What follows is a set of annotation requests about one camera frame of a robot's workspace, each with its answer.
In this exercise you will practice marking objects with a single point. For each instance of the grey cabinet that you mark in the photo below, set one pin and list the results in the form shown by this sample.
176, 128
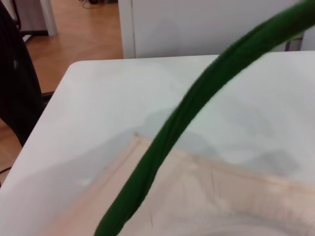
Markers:
34, 17

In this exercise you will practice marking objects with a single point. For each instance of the black chair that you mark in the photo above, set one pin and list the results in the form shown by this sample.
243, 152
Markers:
17, 86

